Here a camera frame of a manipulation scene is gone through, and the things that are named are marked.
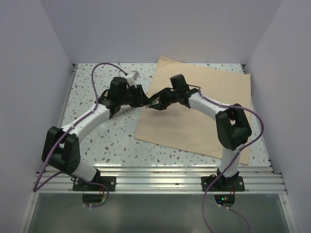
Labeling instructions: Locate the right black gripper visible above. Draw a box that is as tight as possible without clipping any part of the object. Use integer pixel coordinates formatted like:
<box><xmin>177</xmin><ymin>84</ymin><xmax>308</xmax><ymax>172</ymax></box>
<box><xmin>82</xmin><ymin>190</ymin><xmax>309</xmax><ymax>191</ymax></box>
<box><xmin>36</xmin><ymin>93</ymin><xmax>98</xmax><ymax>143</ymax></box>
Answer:
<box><xmin>149</xmin><ymin>88</ymin><xmax>179</xmax><ymax>111</ymax></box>

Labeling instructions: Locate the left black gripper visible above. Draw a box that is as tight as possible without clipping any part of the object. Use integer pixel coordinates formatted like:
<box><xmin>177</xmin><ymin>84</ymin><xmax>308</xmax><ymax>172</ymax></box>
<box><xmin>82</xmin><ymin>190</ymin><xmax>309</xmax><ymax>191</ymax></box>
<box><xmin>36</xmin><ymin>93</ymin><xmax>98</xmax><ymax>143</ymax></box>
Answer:
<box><xmin>119</xmin><ymin>84</ymin><xmax>151</xmax><ymax>108</ymax></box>

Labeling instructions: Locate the beige cloth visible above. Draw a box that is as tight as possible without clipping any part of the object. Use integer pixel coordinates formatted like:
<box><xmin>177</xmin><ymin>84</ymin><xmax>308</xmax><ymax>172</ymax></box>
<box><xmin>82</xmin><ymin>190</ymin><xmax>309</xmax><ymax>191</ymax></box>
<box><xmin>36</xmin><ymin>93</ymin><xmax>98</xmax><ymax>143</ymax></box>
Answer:
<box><xmin>135</xmin><ymin>56</ymin><xmax>251</xmax><ymax>166</ymax></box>

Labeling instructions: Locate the green white packet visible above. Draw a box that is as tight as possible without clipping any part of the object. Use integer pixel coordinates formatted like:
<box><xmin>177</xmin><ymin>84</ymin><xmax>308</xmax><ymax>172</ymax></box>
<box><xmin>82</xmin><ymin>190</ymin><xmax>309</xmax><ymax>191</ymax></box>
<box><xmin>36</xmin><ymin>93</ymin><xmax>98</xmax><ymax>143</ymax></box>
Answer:
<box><xmin>145</xmin><ymin>101</ymin><xmax>158</xmax><ymax>108</ymax></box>

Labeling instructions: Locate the stainless steel tray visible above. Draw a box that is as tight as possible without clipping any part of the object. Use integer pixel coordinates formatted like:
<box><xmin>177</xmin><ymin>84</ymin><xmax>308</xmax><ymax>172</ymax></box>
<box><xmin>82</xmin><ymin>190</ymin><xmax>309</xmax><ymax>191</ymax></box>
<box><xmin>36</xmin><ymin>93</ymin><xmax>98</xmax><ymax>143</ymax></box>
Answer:
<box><xmin>116</xmin><ymin>105</ymin><xmax>134</xmax><ymax>116</ymax></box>

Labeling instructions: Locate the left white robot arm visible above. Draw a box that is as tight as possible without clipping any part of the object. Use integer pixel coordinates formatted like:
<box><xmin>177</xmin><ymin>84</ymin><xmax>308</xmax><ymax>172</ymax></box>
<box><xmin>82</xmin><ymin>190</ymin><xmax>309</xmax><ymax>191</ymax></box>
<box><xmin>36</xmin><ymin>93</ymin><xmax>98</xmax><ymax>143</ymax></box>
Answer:
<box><xmin>42</xmin><ymin>71</ymin><xmax>150</xmax><ymax>191</ymax></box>

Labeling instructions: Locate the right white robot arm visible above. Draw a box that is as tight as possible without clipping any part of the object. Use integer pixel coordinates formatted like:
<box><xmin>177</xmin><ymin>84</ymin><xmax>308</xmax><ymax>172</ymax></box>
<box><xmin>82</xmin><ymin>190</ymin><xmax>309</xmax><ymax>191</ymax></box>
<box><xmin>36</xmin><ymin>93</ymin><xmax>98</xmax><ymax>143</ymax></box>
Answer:
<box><xmin>148</xmin><ymin>74</ymin><xmax>252</xmax><ymax>191</ymax></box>

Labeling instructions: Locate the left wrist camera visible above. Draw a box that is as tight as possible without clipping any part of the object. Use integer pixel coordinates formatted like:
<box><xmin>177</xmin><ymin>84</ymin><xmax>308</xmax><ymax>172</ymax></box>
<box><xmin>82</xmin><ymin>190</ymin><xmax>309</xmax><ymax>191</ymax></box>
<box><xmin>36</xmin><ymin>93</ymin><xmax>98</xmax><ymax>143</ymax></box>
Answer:
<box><xmin>125</xmin><ymin>70</ymin><xmax>139</xmax><ymax>86</ymax></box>

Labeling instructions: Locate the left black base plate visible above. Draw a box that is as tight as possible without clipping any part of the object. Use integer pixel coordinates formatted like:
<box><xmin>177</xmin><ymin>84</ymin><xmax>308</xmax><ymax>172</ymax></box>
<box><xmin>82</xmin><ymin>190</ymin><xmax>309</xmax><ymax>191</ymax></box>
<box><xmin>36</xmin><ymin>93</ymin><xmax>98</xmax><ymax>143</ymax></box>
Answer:
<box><xmin>70</xmin><ymin>176</ymin><xmax>117</xmax><ymax>192</ymax></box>

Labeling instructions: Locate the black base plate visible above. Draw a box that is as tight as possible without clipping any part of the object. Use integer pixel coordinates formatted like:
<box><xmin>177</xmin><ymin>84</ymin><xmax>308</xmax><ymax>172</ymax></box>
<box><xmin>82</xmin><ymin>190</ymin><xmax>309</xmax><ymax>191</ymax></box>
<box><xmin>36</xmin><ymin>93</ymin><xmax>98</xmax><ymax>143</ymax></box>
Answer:
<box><xmin>70</xmin><ymin>176</ymin><xmax>117</xmax><ymax>192</ymax></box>
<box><xmin>201</xmin><ymin>173</ymin><xmax>245</xmax><ymax>192</ymax></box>

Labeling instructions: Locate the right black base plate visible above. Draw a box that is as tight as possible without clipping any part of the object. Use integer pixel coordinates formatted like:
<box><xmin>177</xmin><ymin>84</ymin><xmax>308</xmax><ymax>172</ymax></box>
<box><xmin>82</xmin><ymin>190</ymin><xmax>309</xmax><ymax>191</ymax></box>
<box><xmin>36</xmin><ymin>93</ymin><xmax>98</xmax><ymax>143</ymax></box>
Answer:
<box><xmin>201</xmin><ymin>173</ymin><xmax>245</xmax><ymax>192</ymax></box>

